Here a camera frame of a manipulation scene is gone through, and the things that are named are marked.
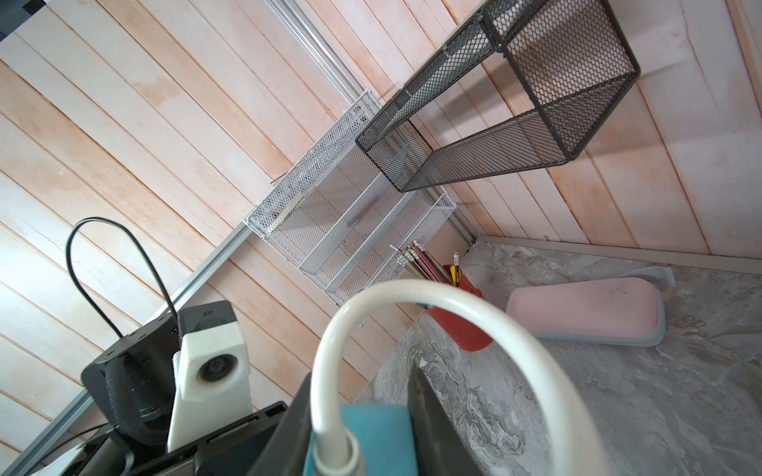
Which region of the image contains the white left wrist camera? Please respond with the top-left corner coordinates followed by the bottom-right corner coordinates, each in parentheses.
top-left (167, 321), bottom-right (253, 452)

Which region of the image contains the white cord of blue strips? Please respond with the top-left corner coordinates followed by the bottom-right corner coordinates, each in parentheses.
top-left (308, 278), bottom-right (611, 476)

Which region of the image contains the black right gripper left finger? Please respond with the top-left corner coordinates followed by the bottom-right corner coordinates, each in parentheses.
top-left (248, 373), bottom-right (313, 476)

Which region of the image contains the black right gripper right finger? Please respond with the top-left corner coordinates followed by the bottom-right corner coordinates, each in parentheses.
top-left (407, 368), bottom-right (482, 476)

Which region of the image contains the white wire mesh shelf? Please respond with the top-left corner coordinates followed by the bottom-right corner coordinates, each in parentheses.
top-left (245, 90), bottom-right (456, 305)

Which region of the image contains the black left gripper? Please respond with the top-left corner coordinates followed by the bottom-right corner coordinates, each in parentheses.
top-left (127, 401), bottom-right (289, 475)

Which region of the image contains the bundle of pencils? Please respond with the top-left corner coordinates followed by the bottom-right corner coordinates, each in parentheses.
top-left (390, 240), bottom-right (462, 288)

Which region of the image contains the black mesh wall basket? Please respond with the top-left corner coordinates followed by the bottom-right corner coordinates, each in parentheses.
top-left (356, 1), bottom-right (640, 192)

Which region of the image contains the blue power strip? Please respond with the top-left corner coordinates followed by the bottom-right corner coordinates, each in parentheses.
top-left (303, 405), bottom-right (419, 476)

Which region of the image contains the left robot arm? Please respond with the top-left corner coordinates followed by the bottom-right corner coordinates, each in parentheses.
top-left (55, 301), bottom-right (288, 475)

